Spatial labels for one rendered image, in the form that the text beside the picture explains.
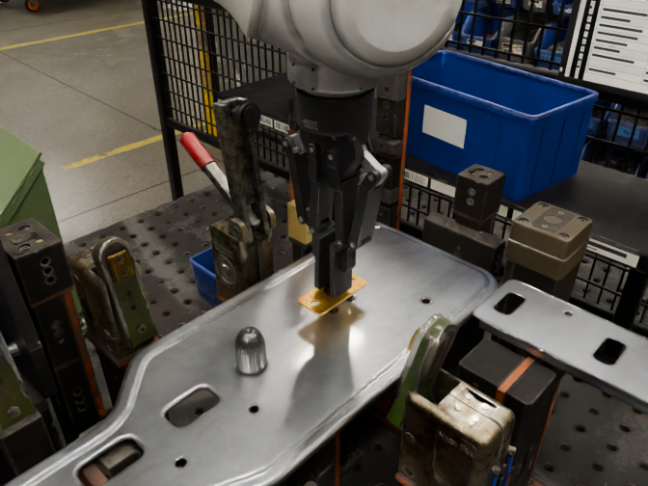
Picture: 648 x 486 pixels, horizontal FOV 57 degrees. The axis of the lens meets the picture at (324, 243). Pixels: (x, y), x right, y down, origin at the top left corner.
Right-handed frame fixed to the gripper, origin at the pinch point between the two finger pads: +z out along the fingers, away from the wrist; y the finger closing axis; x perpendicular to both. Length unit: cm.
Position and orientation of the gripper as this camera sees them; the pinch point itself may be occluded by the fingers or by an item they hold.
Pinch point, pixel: (333, 262)
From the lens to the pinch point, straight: 67.0
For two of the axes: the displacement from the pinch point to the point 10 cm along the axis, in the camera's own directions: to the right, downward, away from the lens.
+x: 6.9, -3.9, 6.1
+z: 0.0, 8.4, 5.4
